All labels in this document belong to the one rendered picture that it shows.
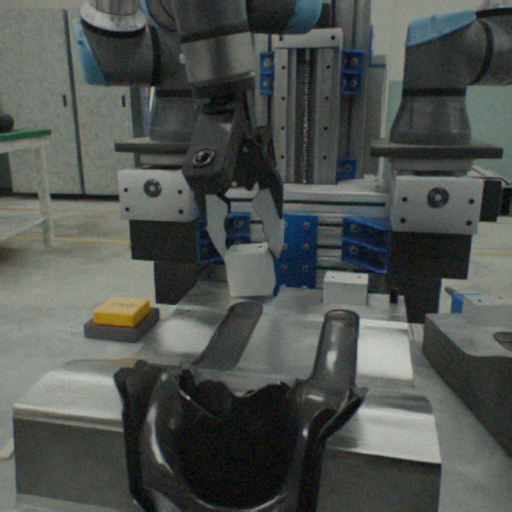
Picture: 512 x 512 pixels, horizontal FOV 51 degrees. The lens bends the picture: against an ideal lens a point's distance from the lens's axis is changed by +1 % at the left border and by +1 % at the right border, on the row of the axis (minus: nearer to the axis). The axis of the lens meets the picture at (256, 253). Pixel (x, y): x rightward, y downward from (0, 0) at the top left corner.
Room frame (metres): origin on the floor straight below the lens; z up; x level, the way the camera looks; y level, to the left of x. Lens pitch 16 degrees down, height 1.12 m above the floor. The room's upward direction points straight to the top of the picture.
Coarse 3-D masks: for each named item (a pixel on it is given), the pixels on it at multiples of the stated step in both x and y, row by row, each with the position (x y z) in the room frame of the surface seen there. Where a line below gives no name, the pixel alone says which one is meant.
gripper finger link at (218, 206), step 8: (208, 200) 0.61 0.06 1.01; (216, 200) 0.61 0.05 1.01; (224, 200) 0.61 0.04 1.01; (208, 208) 0.61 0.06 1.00; (216, 208) 0.61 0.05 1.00; (224, 208) 0.61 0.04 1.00; (208, 216) 0.61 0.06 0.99; (216, 216) 0.61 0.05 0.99; (224, 216) 0.61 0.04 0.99; (208, 224) 0.62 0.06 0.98; (216, 224) 0.61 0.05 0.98; (224, 224) 0.61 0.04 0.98; (216, 232) 0.62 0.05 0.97; (224, 232) 0.61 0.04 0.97; (216, 240) 0.62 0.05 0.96; (224, 240) 0.62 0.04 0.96; (216, 248) 0.63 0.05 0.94; (224, 248) 0.62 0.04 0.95
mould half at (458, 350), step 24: (432, 336) 0.61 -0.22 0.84; (456, 336) 0.56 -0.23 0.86; (480, 336) 0.56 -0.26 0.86; (432, 360) 0.60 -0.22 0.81; (456, 360) 0.54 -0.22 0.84; (480, 360) 0.49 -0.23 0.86; (504, 360) 0.45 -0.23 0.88; (456, 384) 0.53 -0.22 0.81; (480, 384) 0.49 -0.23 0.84; (504, 384) 0.45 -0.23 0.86; (480, 408) 0.48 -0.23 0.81; (504, 408) 0.44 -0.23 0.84; (504, 432) 0.43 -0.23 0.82
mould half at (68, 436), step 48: (192, 288) 0.63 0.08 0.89; (288, 288) 0.63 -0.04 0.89; (192, 336) 0.50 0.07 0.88; (288, 336) 0.50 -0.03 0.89; (384, 336) 0.50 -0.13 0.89; (48, 384) 0.32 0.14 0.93; (96, 384) 0.32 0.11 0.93; (240, 384) 0.32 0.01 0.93; (288, 384) 0.33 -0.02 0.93; (384, 384) 0.40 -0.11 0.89; (48, 432) 0.29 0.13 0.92; (96, 432) 0.28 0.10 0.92; (384, 432) 0.27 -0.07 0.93; (432, 432) 0.27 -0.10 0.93; (48, 480) 0.29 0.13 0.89; (96, 480) 0.28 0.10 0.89; (336, 480) 0.25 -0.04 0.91; (384, 480) 0.25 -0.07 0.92; (432, 480) 0.24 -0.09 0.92
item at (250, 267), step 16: (224, 256) 0.60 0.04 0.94; (240, 256) 0.59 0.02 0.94; (256, 256) 0.59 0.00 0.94; (272, 256) 0.62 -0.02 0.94; (240, 272) 0.59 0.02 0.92; (256, 272) 0.59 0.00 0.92; (272, 272) 0.61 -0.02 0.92; (240, 288) 0.60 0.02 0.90; (256, 288) 0.59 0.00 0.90; (272, 288) 0.60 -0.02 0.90
